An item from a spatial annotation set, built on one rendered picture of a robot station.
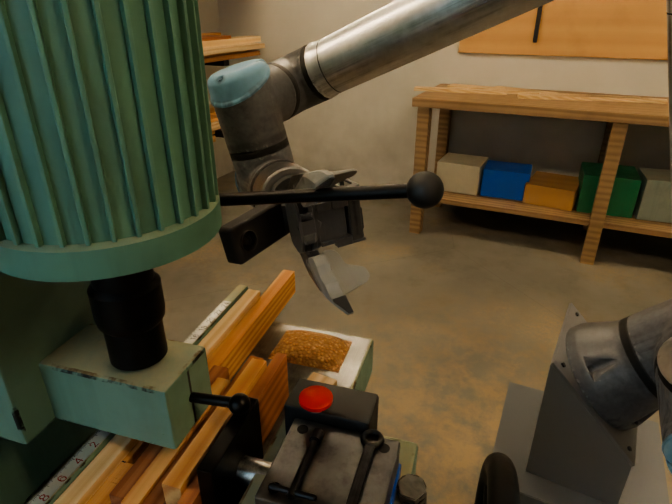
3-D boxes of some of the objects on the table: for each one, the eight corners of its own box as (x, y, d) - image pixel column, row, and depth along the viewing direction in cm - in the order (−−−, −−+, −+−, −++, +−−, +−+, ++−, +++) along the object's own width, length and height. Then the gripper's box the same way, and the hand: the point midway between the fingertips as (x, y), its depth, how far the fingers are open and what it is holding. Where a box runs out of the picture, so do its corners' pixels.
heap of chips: (338, 372, 66) (338, 361, 65) (267, 358, 68) (266, 347, 68) (352, 342, 72) (352, 331, 71) (287, 330, 75) (286, 319, 74)
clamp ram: (285, 565, 43) (280, 492, 39) (207, 541, 45) (195, 469, 41) (319, 479, 50) (318, 411, 46) (251, 462, 52) (244, 395, 48)
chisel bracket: (178, 463, 47) (165, 392, 43) (56, 430, 50) (33, 362, 47) (218, 408, 53) (209, 342, 49) (106, 382, 57) (90, 319, 53)
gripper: (316, 119, 66) (389, 138, 49) (336, 256, 74) (405, 314, 57) (253, 132, 63) (306, 157, 46) (281, 272, 71) (335, 338, 54)
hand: (336, 251), depth 50 cm, fingers open, 14 cm apart
